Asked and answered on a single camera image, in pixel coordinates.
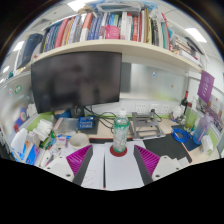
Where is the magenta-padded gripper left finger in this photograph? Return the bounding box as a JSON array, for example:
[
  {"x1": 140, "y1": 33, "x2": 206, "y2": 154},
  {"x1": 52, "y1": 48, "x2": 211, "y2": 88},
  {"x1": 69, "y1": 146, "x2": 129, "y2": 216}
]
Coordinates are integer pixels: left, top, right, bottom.
[{"x1": 44, "y1": 143, "x2": 94, "y2": 187}]

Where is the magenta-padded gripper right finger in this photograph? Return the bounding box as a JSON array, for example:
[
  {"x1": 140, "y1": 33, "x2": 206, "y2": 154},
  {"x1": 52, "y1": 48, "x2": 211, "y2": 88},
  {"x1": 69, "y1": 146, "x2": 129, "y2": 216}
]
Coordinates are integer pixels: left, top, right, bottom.
[{"x1": 132, "y1": 144, "x2": 181, "y2": 186}]

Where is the green-labelled clear drink bottle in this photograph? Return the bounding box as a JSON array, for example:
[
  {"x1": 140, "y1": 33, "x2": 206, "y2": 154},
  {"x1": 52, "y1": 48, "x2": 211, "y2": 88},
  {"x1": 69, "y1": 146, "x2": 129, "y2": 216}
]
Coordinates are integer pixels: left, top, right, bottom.
[{"x1": 112, "y1": 109, "x2": 130, "y2": 154}]

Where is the large purple water bottle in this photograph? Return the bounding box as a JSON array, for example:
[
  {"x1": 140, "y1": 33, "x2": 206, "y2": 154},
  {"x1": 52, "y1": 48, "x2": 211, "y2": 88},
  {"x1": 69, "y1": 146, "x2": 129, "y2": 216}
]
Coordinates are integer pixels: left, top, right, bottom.
[{"x1": 192, "y1": 112, "x2": 213, "y2": 145}]

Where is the black desk mat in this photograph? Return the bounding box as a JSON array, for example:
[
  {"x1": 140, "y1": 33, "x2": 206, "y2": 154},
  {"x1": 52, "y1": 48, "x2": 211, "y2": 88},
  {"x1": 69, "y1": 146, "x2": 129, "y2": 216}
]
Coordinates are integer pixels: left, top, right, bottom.
[{"x1": 143, "y1": 133, "x2": 194, "y2": 165}]

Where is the white ceramic mug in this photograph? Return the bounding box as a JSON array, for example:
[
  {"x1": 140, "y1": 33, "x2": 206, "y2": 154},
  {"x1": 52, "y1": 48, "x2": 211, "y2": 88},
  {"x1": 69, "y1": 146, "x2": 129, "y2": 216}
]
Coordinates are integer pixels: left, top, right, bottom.
[{"x1": 68, "y1": 132, "x2": 90, "y2": 149}]

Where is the dark blue mouse pad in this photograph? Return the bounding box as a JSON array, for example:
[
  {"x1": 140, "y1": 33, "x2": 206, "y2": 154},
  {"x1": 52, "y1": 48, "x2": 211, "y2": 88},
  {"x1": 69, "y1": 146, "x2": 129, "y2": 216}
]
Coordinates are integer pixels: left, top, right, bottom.
[{"x1": 171, "y1": 124, "x2": 201, "y2": 152}]

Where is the white paper sheet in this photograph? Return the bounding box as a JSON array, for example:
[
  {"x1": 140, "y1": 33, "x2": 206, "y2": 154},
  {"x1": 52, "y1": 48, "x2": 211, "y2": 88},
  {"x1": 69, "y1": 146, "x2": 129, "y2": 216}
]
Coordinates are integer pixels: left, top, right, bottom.
[
  {"x1": 104, "y1": 139, "x2": 148, "y2": 191},
  {"x1": 79, "y1": 143, "x2": 106, "y2": 190}
]

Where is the white paper napkin stack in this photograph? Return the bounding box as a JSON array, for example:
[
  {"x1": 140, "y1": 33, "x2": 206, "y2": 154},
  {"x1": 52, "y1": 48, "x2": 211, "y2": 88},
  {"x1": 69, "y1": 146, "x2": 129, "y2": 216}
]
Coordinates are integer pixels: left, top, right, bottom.
[{"x1": 33, "y1": 119, "x2": 54, "y2": 141}]

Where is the grey metal laptop stand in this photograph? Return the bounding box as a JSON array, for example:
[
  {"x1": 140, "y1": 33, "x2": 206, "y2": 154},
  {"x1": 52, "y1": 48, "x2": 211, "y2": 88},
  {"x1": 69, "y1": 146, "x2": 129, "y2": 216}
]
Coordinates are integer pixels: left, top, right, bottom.
[{"x1": 129, "y1": 111, "x2": 166, "y2": 141}]

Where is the white tissue pack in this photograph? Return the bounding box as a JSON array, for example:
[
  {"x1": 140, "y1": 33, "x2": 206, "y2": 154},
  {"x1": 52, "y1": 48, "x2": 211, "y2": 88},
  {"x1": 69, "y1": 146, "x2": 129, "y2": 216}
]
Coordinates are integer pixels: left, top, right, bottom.
[{"x1": 199, "y1": 134, "x2": 215, "y2": 155}]

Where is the small blue box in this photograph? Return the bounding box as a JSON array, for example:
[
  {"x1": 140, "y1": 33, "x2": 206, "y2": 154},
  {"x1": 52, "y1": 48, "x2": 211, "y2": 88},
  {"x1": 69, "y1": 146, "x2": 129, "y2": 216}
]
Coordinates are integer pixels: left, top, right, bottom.
[{"x1": 78, "y1": 115, "x2": 97, "y2": 131}]

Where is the flat round red coaster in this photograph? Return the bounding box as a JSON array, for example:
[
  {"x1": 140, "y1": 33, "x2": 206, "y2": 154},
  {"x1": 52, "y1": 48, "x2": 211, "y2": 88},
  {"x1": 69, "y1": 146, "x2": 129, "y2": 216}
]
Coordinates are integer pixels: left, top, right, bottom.
[{"x1": 109, "y1": 144, "x2": 129, "y2": 158}]

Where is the white round jar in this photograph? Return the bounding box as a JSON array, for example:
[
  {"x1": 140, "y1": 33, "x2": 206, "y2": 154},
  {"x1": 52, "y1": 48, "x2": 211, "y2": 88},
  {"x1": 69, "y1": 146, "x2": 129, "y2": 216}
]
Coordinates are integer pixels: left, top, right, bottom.
[{"x1": 171, "y1": 104, "x2": 184, "y2": 121}]

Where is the dark wine bottle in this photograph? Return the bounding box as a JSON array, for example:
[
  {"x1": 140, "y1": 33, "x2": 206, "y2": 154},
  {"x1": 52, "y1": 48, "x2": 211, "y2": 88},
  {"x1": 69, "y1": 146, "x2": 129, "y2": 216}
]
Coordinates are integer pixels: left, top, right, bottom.
[{"x1": 180, "y1": 90, "x2": 189, "y2": 110}]

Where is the group photo poster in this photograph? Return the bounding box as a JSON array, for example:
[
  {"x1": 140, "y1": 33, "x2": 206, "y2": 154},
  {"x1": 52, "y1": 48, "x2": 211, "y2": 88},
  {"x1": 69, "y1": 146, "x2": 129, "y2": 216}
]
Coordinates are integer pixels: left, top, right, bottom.
[{"x1": 196, "y1": 94, "x2": 224, "y2": 133}]

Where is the black computer monitor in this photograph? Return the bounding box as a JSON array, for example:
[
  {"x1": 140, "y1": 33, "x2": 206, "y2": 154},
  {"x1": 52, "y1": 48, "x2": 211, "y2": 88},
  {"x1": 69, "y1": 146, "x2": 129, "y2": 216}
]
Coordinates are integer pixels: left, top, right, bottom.
[{"x1": 30, "y1": 50, "x2": 123, "y2": 115}]

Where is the purple hanging pennant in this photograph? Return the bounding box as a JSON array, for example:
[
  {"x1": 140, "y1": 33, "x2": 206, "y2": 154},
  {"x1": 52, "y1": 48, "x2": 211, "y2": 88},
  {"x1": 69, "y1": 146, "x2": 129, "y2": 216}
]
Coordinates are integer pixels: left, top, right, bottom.
[{"x1": 197, "y1": 69, "x2": 215, "y2": 104}]

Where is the coiled blue cable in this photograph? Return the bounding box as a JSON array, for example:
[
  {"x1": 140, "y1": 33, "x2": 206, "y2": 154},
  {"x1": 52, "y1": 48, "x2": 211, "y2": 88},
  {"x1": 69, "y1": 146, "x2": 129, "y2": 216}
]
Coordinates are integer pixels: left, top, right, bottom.
[{"x1": 171, "y1": 128, "x2": 193, "y2": 145}]

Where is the white wall socket row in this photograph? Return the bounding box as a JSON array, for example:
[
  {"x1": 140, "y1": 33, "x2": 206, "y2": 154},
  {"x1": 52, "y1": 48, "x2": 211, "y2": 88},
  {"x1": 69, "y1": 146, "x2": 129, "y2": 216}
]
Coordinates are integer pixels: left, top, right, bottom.
[{"x1": 134, "y1": 102, "x2": 171, "y2": 115}]

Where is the wall shelf with books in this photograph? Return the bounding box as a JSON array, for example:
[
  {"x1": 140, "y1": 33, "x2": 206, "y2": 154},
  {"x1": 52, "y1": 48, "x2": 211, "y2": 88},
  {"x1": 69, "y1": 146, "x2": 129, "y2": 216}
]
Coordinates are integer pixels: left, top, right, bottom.
[{"x1": 14, "y1": 1, "x2": 209, "y2": 73}]

